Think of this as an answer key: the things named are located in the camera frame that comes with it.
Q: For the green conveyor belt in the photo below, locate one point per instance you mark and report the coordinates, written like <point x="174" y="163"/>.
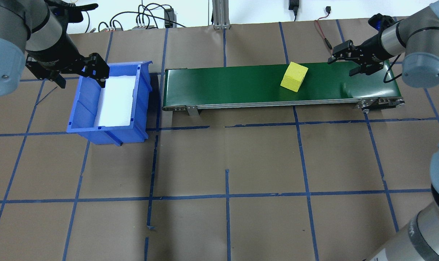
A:
<point x="234" y="85"/>

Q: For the aluminium frame post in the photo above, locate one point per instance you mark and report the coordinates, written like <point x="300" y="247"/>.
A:
<point x="221" y="14"/>

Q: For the black barrel connector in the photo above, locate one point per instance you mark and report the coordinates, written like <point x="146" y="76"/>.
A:
<point x="328" y="43"/>

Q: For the yellow foam block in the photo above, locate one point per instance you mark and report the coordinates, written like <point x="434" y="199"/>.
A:
<point x="293" y="76"/>

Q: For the black wall plug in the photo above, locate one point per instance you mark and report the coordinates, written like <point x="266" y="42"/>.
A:
<point x="293" y="4"/>

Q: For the black power adapter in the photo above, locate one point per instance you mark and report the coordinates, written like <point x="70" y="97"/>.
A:
<point x="169" y="16"/>

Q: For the blue plastic storage bin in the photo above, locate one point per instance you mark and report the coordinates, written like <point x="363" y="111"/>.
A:
<point x="85" y="105"/>

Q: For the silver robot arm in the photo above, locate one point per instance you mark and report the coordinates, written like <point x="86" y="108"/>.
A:
<point x="429" y="36"/>
<point x="9" y="36"/>

